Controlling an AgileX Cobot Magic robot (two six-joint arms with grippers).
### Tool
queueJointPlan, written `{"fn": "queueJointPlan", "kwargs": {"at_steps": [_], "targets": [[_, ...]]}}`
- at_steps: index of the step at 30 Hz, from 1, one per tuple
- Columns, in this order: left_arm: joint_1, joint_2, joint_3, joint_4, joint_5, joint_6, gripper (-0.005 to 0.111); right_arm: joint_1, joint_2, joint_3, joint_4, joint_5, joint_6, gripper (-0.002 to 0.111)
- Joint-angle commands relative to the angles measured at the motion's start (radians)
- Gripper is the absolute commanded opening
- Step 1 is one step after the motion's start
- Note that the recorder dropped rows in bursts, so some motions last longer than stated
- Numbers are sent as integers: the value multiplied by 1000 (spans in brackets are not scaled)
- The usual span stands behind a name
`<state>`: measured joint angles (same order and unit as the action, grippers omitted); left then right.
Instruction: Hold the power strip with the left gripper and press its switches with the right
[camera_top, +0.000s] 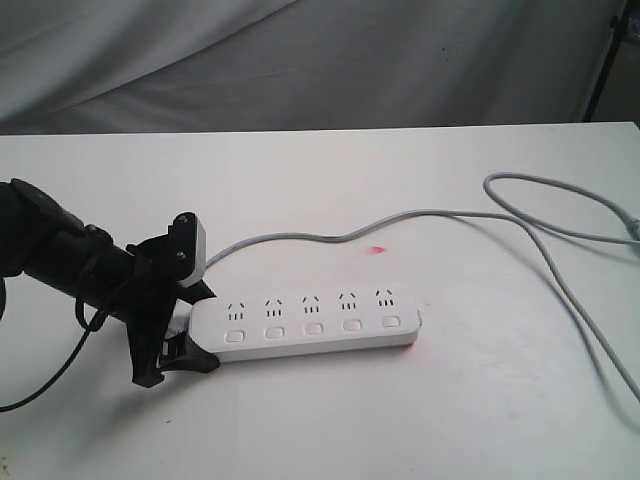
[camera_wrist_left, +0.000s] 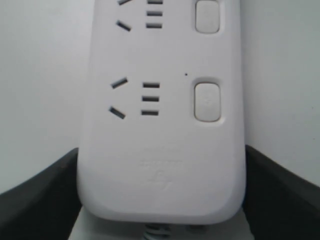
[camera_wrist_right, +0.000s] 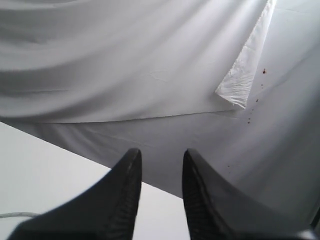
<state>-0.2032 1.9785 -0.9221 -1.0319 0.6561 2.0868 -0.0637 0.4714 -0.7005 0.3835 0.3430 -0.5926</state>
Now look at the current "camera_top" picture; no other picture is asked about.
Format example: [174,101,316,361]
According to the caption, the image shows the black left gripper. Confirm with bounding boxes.
[125,237,220,388]

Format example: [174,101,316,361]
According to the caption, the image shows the white five-outlet power strip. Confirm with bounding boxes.
[187,284,423,364]

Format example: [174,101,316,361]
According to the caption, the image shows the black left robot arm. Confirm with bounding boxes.
[1,178,220,388]

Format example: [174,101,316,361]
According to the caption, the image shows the grey backdrop cloth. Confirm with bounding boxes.
[1,1,624,135]

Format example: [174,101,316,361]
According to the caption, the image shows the black tripod stand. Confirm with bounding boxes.
[582,0,633,123]

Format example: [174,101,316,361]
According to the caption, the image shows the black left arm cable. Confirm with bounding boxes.
[0,239,141,413]

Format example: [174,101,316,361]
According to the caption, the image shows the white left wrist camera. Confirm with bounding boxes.
[167,212,206,288]

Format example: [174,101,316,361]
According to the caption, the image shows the grey power cord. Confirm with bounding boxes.
[204,171,640,396]

